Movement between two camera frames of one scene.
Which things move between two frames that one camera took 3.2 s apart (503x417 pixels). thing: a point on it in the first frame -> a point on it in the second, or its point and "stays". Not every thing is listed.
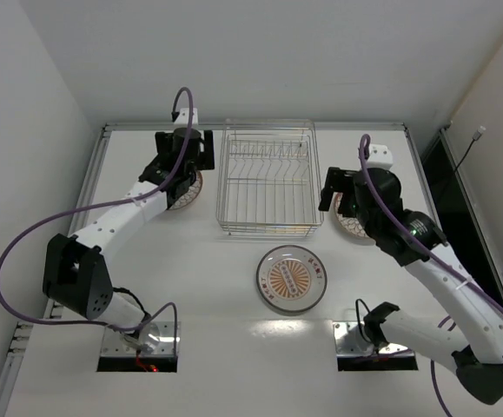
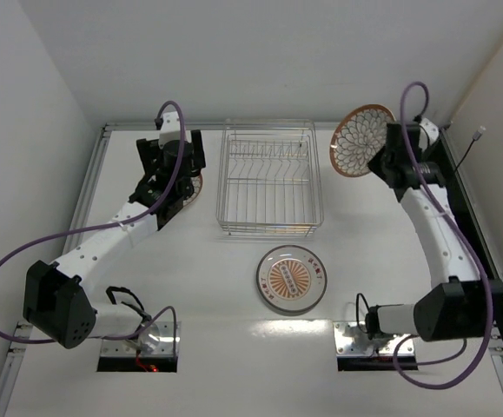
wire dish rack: x=268 y=183 stays
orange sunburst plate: x=291 y=278 stays
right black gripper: x=334 y=183 -> x=381 y=157
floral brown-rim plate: x=349 y=223 -> x=358 y=136
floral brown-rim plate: x=192 y=195 stays
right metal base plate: x=350 y=344 stays
